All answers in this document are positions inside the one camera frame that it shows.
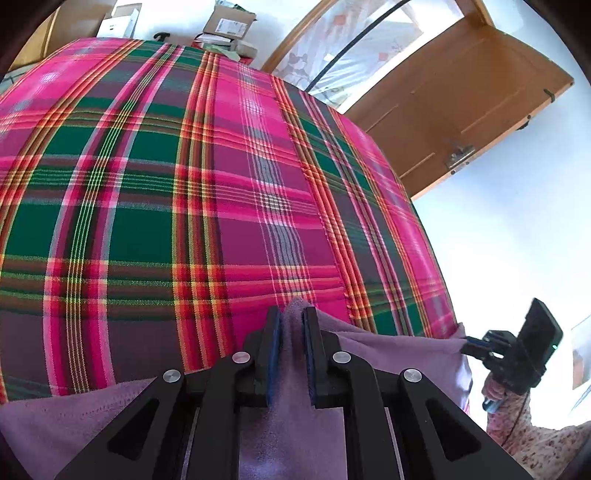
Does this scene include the purple fleece pants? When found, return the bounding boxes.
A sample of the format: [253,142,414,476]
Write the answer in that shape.
[0,298,474,480]

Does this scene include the wooden wardrobe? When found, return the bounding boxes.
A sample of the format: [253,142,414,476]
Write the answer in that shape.
[7,0,116,72]

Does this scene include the person's right hand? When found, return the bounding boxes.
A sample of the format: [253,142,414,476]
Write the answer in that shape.
[481,376,511,406]

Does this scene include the black cable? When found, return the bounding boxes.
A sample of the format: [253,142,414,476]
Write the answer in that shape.
[501,392,527,446]

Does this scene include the brown cardboard box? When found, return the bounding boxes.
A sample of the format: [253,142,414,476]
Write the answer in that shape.
[202,0,257,40]

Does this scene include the black curtain strip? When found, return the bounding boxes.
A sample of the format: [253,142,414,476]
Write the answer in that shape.
[305,0,411,93]

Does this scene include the pink plaid bed sheet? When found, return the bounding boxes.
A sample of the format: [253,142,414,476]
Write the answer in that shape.
[0,37,469,404]

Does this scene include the white cardboard box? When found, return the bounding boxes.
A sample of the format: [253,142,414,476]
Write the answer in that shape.
[95,2,143,40]

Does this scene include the wooden door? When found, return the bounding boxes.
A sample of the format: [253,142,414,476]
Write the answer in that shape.
[344,18,575,201]

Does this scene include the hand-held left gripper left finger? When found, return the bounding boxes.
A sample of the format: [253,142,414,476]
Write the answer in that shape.
[55,305,282,480]

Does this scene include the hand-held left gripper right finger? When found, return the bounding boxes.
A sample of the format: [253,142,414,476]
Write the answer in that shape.
[301,305,534,480]

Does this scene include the metal door handle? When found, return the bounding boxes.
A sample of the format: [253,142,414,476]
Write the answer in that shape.
[444,138,476,174]

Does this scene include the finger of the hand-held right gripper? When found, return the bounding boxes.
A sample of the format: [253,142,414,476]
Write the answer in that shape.
[462,336,497,358]

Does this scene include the clear printed door curtain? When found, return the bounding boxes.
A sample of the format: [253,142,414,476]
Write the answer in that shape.
[274,0,467,109]

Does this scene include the person's right forearm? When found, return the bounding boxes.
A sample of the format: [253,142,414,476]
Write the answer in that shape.
[485,392,591,472]

